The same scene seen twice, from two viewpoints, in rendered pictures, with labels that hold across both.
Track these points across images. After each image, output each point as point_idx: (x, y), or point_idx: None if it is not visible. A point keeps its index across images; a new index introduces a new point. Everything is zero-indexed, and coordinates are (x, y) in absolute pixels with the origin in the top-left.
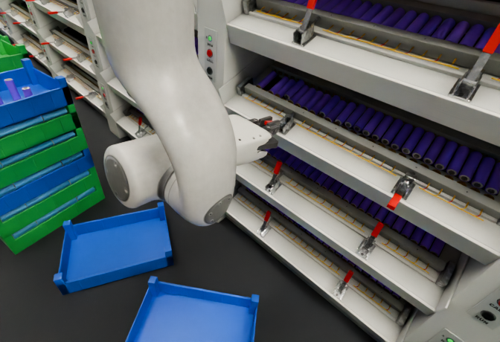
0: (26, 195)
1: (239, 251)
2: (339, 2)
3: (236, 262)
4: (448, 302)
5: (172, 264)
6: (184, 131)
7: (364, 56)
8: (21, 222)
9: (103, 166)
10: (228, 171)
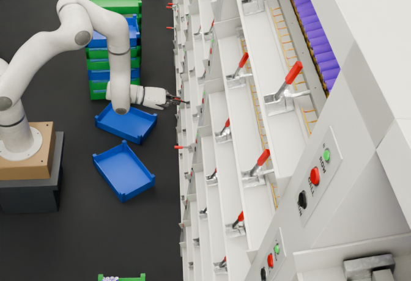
0: (104, 76)
1: (172, 162)
2: None
3: (166, 164)
4: (184, 200)
5: (140, 145)
6: (114, 87)
7: (197, 93)
8: (98, 87)
9: (151, 79)
10: (122, 101)
